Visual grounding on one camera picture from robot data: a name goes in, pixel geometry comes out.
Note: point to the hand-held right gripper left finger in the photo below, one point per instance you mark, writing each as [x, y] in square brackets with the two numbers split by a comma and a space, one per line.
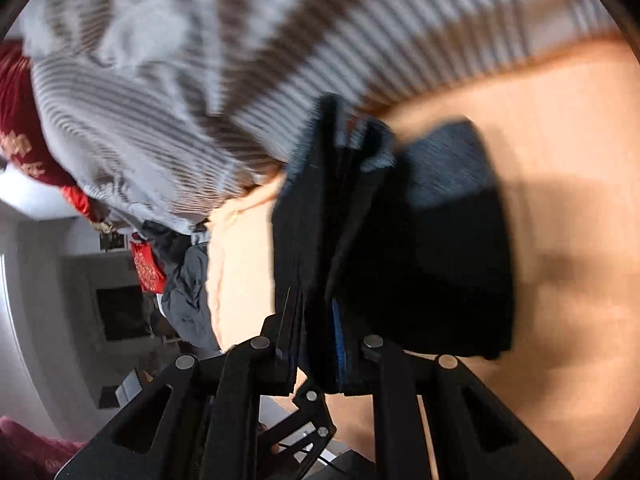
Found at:
[287, 355]

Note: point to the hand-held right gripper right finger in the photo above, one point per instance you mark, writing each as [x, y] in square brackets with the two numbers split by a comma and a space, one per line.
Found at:
[341, 345]

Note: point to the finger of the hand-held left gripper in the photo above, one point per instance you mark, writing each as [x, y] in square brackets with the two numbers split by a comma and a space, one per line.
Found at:
[315, 415]

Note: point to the black pants with blue floral stripe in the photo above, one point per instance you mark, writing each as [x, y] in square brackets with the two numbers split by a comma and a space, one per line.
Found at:
[425, 270]

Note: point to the dark grey jacket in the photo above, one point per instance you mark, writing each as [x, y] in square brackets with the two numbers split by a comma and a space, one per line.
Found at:
[190, 290]

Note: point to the red embroidered pillow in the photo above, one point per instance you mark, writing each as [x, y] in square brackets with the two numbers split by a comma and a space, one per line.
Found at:
[147, 265]

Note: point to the dark screen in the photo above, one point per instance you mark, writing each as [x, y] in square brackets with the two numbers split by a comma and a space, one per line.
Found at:
[122, 312]

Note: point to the peach bedsheet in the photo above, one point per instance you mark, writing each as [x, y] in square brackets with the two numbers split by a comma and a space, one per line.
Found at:
[550, 185]

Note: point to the maroon cloth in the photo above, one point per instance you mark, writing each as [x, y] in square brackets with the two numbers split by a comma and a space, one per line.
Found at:
[30, 447]

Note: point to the grey white striped duvet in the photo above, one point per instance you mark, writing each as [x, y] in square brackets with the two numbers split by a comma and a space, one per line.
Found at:
[175, 85]

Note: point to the red patterned cloth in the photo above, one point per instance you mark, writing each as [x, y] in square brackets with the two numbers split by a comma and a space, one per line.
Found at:
[25, 135]

